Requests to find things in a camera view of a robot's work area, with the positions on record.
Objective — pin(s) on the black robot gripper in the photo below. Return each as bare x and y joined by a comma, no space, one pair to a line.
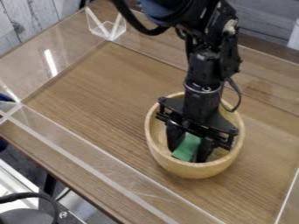
194,114

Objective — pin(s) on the green rectangular block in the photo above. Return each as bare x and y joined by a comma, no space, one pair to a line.
186,151

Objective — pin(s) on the brown wooden bowl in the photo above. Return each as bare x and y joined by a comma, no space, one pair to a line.
220,158

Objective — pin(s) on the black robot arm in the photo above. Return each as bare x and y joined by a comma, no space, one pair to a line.
207,24

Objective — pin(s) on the clear acrylic table enclosure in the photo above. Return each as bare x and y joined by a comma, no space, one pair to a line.
83,91

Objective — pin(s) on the black metal bracket with bolt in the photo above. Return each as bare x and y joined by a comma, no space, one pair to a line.
67,217

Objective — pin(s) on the clear acrylic corner bracket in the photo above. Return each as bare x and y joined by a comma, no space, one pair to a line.
106,29

